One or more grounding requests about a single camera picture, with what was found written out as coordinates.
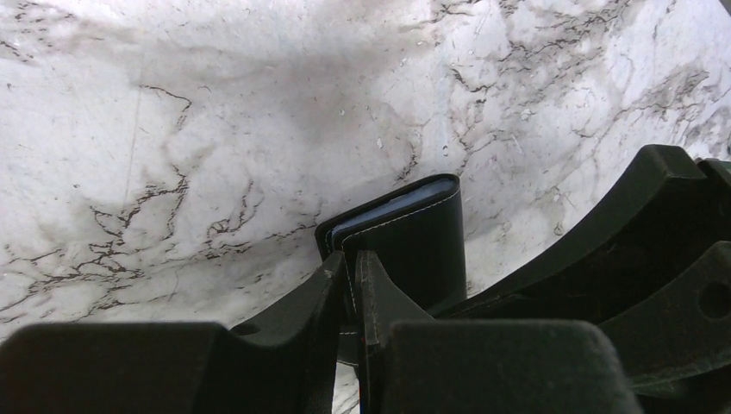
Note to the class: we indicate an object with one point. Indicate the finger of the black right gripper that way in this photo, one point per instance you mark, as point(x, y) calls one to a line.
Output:
point(660, 216)
point(675, 345)

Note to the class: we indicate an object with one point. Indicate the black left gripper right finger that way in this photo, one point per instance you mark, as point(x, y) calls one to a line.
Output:
point(410, 362)

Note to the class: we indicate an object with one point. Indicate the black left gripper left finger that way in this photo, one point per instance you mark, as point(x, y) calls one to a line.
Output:
point(280, 361)

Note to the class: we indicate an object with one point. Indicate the black leather card holder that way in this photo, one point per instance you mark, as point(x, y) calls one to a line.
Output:
point(417, 233)

